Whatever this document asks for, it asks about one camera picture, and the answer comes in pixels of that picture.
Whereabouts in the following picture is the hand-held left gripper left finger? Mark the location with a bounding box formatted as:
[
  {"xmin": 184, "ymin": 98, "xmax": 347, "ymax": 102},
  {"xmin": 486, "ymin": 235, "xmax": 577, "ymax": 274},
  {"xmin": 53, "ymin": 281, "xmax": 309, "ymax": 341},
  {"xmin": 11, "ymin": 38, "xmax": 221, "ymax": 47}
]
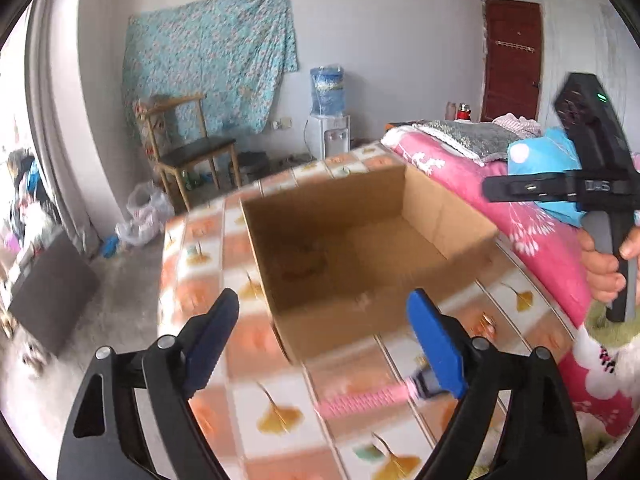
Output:
[{"xmin": 57, "ymin": 288, "xmax": 240, "ymax": 480}]

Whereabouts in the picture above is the pink floral blanket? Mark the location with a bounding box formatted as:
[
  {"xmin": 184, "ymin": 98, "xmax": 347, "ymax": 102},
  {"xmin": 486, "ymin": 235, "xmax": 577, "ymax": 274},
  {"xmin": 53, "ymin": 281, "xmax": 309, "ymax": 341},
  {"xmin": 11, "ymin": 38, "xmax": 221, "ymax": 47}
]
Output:
[{"xmin": 381, "ymin": 125, "xmax": 640, "ymax": 441}]

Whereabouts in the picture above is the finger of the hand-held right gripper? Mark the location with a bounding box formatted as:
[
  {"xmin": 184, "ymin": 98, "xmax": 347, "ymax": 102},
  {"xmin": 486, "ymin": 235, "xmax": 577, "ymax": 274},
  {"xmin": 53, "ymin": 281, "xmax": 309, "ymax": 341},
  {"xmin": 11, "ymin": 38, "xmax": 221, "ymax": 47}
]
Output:
[{"xmin": 482, "ymin": 172, "xmax": 571, "ymax": 203}]

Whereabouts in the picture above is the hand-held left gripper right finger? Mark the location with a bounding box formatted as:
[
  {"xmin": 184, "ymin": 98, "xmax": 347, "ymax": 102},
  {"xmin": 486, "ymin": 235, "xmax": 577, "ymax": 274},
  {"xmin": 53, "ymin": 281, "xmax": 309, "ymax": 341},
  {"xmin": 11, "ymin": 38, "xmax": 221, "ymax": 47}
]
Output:
[{"xmin": 406, "ymin": 288, "xmax": 587, "ymax": 480}]

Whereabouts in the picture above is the grey curtain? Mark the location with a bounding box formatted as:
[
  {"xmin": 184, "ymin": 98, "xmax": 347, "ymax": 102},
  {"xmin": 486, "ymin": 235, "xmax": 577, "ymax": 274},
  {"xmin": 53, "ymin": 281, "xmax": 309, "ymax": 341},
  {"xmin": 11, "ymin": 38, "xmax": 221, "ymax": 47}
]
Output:
[{"xmin": 25, "ymin": 0, "xmax": 118, "ymax": 256}]

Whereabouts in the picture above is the white water dispenser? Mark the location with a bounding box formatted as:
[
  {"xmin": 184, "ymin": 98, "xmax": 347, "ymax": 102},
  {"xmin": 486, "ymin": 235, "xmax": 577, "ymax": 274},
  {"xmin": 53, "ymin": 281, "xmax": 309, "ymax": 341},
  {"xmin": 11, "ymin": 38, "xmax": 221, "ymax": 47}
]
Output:
[{"xmin": 306, "ymin": 114, "xmax": 351, "ymax": 161}]

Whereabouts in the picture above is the dark flat panel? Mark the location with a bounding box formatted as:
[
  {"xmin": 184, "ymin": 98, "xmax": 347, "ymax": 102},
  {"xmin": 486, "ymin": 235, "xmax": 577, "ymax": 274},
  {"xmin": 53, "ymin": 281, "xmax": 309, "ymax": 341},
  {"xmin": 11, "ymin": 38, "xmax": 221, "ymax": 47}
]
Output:
[{"xmin": 7, "ymin": 232, "xmax": 101, "ymax": 356}]

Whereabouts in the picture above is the person's right hand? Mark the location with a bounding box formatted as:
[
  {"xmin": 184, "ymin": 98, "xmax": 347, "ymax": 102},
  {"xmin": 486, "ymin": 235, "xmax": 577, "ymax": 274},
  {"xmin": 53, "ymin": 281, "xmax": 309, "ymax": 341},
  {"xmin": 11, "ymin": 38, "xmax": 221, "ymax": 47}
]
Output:
[{"xmin": 580, "ymin": 225, "xmax": 640, "ymax": 305}]

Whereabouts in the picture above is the silver sequined cushion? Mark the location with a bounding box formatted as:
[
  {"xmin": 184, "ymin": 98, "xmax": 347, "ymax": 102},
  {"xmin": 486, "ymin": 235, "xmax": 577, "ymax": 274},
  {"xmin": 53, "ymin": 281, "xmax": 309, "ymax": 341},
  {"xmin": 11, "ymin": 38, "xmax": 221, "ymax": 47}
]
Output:
[{"xmin": 412, "ymin": 119, "xmax": 521, "ymax": 165}]

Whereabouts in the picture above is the wooden chair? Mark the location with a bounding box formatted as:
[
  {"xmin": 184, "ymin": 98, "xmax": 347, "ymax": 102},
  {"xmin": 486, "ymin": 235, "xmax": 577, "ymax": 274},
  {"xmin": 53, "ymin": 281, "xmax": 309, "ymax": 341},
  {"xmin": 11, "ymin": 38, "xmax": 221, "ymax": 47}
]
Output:
[{"xmin": 134, "ymin": 92, "xmax": 243, "ymax": 211}]

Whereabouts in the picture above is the pink clothing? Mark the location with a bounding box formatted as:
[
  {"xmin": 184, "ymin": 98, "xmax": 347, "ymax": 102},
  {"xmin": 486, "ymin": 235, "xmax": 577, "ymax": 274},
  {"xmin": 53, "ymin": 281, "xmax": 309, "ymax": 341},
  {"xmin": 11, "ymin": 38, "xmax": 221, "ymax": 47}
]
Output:
[{"xmin": 492, "ymin": 112, "xmax": 543, "ymax": 136}]

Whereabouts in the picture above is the blue pillow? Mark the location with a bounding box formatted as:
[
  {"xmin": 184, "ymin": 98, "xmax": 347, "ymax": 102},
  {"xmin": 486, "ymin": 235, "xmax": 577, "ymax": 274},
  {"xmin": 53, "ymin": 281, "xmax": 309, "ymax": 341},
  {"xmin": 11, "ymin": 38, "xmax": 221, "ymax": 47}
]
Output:
[{"xmin": 507, "ymin": 127, "xmax": 591, "ymax": 223}]

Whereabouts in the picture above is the brown cardboard box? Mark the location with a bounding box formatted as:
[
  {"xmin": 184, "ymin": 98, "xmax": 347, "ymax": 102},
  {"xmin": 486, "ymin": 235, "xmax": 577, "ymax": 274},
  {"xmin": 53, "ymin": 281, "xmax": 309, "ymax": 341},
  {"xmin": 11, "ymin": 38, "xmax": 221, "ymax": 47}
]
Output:
[{"xmin": 240, "ymin": 162, "xmax": 498, "ymax": 363}]

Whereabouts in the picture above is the white plastic bag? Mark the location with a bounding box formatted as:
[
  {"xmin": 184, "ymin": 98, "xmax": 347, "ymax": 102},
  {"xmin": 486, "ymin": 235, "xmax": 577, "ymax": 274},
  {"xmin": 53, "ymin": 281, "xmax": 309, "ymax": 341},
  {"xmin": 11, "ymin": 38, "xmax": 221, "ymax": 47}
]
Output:
[{"xmin": 116, "ymin": 182, "xmax": 175, "ymax": 247}]

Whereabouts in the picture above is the dark round bin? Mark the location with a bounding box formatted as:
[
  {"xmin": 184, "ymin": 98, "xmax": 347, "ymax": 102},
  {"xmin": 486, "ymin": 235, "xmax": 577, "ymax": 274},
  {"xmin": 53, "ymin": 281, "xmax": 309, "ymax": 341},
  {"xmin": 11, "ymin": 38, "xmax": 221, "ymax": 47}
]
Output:
[{"xmin": 235, "ymin": 151, "xmax": 271, "ymax": 181}]

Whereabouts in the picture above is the brown door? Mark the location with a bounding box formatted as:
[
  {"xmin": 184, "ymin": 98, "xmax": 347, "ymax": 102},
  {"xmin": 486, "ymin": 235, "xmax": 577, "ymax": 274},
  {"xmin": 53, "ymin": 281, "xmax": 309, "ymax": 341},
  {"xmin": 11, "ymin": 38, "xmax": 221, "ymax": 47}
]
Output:
[{"xmin": 481, "ymin": 0, "xmax": 544, "ymax": 123}]

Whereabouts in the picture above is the blue floral wall cloth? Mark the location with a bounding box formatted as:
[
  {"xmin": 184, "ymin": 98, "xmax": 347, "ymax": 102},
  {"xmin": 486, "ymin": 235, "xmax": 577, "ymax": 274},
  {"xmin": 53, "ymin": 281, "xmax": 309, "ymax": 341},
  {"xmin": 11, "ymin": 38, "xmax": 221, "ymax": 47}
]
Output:
[{"xmin": 122, "ymin": 0, "xmax": 299, "ymax": 136}]

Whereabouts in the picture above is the pile of clothes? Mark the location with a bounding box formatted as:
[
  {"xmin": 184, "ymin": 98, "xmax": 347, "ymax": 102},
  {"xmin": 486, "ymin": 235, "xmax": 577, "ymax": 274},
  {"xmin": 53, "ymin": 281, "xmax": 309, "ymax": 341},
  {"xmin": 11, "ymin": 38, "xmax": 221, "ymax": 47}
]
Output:
[{"xmin": 0, "ymin": 147, "xmax": 61, "ymax": 271}]

